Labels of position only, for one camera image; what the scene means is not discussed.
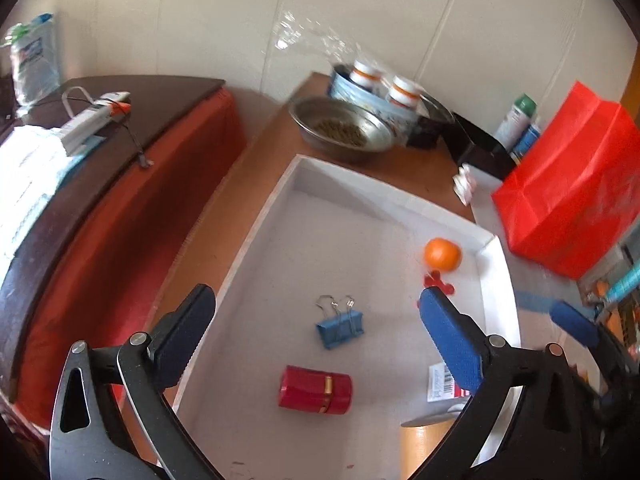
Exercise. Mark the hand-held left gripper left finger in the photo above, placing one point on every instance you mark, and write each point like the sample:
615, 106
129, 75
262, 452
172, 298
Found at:
182, 340

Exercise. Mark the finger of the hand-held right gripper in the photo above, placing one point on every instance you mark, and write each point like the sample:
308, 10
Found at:
572, 319

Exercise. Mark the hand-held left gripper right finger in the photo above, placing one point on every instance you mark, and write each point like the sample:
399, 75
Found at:
450, 345

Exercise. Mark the white labelled packet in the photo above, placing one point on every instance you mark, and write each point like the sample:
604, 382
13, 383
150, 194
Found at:
440, 385

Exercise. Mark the small red plastic piece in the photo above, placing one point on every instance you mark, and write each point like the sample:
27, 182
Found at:
434, 280

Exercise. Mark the orange tangerine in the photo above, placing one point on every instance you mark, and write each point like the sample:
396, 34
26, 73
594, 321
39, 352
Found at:
442, 254

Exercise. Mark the brown tape roll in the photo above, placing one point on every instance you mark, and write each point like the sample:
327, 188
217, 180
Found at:
425, 450

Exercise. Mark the blue binder clip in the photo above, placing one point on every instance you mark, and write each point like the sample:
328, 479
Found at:
340, 330

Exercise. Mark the red cylindrical case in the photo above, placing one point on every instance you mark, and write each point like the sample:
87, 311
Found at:
305, 387

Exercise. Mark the white cardboard box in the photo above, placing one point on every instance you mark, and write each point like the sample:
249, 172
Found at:
350, 240

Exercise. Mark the white quilted pad blue edge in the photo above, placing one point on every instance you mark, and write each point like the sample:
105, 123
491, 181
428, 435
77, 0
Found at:
535, 285

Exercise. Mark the teal and orange item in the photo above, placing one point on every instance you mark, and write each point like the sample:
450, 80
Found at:
620, 285

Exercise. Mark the red paper bag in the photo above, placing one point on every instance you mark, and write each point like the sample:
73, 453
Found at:
570, 185

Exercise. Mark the dark wooden cabinet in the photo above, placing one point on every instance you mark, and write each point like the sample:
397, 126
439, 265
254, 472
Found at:
100, 220

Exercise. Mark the crumpled white tissue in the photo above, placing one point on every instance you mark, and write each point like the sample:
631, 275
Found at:
465, 185

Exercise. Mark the blue can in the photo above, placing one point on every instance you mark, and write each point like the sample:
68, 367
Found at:
529, 140

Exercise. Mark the black box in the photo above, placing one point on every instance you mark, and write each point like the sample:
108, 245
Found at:
480, 147

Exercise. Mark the green capped spray can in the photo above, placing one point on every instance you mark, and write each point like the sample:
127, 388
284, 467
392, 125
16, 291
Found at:
515, 122

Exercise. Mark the white folded pads pack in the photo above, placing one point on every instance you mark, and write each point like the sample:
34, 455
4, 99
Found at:
30, 170

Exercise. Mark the metal pot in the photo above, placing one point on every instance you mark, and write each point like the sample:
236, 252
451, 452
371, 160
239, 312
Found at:
440, 107

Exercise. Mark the brown pet kibble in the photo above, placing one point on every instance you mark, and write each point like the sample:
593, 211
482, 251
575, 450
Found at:
342, 132

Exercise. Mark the white pill bottle orange band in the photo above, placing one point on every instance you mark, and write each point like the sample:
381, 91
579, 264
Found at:
404, 92
365, 77

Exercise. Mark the metal bowl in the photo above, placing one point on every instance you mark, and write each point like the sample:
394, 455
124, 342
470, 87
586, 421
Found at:
315, 115

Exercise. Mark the clear plastic pouch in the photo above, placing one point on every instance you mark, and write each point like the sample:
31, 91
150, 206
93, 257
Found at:
35, 60

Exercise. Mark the clear plastic wrap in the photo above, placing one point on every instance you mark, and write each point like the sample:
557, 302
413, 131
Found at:
315, 35

